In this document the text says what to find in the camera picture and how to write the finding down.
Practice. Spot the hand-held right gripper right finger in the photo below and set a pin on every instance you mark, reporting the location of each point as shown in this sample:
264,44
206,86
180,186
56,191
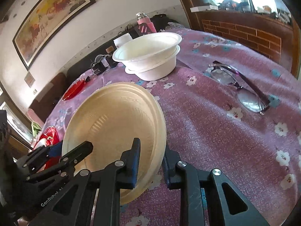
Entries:
167,169

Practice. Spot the large framed painting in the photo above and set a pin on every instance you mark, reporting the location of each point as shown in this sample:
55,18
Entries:
47,16

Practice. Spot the pink armchair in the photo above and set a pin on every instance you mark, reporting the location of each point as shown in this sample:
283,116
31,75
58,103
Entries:
58,84

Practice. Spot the pink water bottle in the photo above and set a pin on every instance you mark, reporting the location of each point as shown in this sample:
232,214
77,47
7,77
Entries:
151,26

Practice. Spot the purple frame eyeglasses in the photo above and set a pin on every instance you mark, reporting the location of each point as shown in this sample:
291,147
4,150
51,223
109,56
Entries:
222,76

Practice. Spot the black labelled motor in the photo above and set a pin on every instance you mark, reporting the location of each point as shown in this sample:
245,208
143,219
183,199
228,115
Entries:
98,67

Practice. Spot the wooden brick panel counter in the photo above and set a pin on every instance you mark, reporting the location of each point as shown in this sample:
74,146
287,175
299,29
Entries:
235,30

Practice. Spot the black phone stand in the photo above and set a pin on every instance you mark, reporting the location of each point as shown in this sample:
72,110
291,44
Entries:
143,31

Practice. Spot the wooden glass door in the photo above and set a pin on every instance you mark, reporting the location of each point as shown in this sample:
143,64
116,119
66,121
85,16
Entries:
18,124

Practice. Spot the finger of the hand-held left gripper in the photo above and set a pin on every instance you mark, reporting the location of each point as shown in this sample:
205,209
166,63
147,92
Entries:
80,149
55,149

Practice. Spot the small wall picture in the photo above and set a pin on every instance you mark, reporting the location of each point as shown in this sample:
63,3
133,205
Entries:
29,79

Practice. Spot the purple floral tablecloth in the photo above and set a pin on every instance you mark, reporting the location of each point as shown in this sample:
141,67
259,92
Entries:
211,146

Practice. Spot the small red plate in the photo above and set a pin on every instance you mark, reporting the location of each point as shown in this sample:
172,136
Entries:
74,89
50,133

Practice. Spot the green cloth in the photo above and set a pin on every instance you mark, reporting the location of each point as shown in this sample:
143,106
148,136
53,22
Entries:
36,128

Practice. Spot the wall switch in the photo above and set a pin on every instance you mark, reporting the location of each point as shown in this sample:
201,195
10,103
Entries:
34,91

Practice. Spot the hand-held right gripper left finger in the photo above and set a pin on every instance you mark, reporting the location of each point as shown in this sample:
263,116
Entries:
135,164

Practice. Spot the white flat box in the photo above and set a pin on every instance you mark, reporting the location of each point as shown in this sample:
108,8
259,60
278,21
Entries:
204,8

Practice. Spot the cream foam bowl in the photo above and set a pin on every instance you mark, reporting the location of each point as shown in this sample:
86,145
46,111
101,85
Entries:
112,117

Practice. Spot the white plastic jar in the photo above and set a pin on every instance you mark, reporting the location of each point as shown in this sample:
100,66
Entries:
122,41

